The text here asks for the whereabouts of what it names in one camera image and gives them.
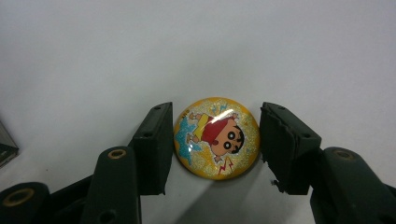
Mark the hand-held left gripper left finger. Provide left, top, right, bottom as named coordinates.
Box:
left=81, top=102, right=174, bottom=224

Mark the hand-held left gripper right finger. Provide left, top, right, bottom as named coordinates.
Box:
left=259, top=102, right=396, bottom=224

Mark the round yellow cartoon badge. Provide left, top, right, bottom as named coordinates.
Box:
left=173, top=97, right=262, bottom=181

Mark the dark transparent compartment box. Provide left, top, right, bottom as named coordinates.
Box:
left=0, top=120, right=20, bottom=169

